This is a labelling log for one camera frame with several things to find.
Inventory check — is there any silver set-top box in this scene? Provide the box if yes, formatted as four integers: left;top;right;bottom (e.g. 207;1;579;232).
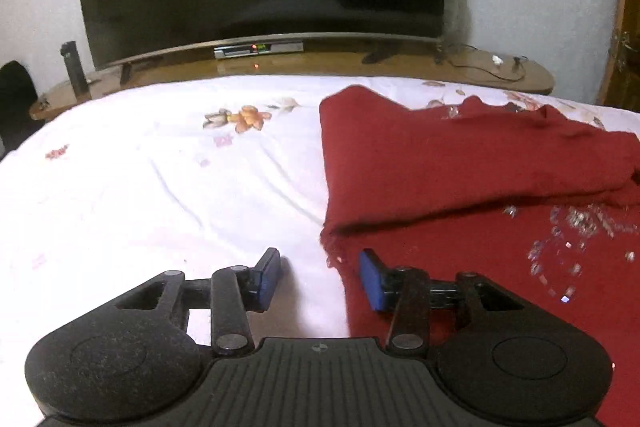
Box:
214;41;305;60

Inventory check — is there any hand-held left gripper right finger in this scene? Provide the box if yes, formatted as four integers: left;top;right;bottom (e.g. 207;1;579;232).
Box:
359;249;526;353

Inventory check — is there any wooden television console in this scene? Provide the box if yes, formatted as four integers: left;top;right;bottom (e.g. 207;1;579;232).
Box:
29;38;556;122

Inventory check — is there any white floral bed sheet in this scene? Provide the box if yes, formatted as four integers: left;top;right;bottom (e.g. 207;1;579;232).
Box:
0;74;640;427

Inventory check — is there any black chair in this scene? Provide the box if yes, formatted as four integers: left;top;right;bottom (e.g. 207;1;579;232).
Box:
0;61;41;158

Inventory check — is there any black cylindrical bottle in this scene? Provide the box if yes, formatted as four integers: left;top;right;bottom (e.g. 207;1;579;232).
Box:
60;41;90;98

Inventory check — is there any black cable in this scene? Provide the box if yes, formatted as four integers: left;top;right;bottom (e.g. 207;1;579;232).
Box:
440;44;531;82

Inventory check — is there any red garment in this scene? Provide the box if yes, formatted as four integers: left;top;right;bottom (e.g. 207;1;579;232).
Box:
319;85;640;427

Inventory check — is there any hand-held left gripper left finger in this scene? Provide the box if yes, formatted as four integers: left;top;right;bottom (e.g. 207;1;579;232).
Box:
115;248;282;358

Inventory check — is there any brown wooden door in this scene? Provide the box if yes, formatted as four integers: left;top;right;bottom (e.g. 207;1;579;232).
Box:
597;0;640;108

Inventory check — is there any clear glass vase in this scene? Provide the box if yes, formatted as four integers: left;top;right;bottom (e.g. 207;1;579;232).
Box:
442;0;471;64

